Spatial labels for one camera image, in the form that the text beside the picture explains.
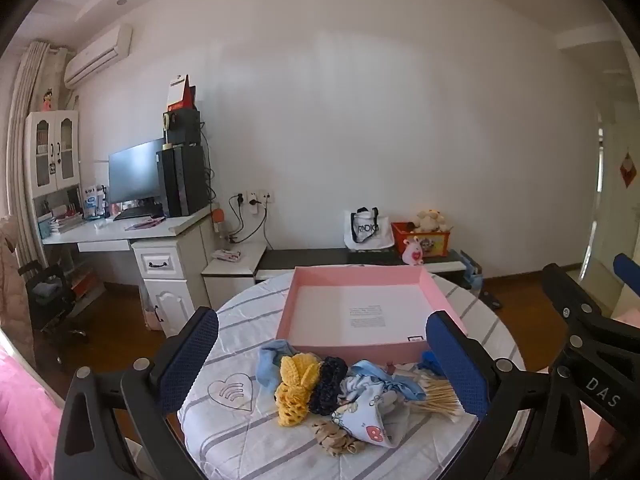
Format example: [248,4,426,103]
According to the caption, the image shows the white desk with drawers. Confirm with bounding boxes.
[41,205,221,336]

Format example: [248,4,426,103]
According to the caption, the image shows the pink heart plush toy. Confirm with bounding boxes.
[402,237,426,266]

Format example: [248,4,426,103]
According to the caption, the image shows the black office chair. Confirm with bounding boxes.
[17,260,91,346]

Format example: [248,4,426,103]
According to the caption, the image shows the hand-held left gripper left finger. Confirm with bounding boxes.
[52,306,219,480]

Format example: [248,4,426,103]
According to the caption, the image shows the pink bedding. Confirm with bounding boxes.
[0,347,63,480]

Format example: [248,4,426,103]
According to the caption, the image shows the beige padded coat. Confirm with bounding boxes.
[0,215,36,366]

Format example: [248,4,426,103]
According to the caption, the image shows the black speaker box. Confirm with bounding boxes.
[165,108,202,146]

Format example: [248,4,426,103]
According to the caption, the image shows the beige curtain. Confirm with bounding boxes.
[7,40,68,271]

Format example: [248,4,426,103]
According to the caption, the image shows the black computer monitor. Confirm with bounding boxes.
[108,138,166,206]

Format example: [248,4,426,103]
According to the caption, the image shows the pink cardboard box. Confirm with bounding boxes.
[276,266,468,366]

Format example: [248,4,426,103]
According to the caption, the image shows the red hanging door decoration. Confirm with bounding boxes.
[619,152,639,189]

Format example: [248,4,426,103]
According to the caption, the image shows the beige plush toy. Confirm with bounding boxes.
[411,208,448,234]

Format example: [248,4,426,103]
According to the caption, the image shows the white air conditioner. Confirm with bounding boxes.
[63,24,133,86]

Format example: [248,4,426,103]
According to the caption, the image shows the white door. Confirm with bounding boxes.
[597,105,640,291]

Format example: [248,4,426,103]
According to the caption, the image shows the striped white quilted tablecloth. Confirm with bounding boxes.
[177,267,526,480]

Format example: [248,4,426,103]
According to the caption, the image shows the black keyboard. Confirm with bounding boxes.
[113,207,166,222]

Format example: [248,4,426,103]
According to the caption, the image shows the beige striped scrunchie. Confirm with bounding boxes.
[311,419,360,459]

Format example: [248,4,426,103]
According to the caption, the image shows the royal blue crocheted piece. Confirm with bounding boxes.
[419,351,446,377]

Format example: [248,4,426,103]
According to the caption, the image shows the bag of cotton swabs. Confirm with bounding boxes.
[410,376,467,417]

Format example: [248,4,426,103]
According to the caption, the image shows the white tote bag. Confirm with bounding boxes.
[344,206,396,251]

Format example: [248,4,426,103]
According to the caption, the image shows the red toy storage box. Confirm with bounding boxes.
[391,221,453,259]

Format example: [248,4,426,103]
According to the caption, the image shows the yellow crocheted toy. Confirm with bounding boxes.
[274,352,323,428]

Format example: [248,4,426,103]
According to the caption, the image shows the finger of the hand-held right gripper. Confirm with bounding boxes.
[613,252,640,288]
[541,262,613,333]

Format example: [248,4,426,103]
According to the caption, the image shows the blue and white carton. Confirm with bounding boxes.
[82,185,110,220]

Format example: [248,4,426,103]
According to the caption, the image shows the light blue plush headband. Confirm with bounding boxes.
[256,339,296,393]

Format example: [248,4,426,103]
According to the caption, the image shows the low black top cabinet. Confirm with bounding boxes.
[201,241,473,311]

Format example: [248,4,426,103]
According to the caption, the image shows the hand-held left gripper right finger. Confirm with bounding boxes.
[426,310,591,480]

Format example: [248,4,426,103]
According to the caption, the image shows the white glass door cabinet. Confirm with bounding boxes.
[23,110,83,233]

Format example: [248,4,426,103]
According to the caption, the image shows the navy crocheted scrunchie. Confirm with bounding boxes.
[307,356,350,416]

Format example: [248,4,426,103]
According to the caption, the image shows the pink flat item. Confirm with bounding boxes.
[124,216,166,231]

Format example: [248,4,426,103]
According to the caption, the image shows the red and white calendar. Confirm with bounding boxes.
[167,74,197,111]

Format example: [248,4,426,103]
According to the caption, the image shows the black plug with cable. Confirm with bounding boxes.
[227,192,273,251]

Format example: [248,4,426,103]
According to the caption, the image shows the black computer tower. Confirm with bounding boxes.
[156,145,211,218]

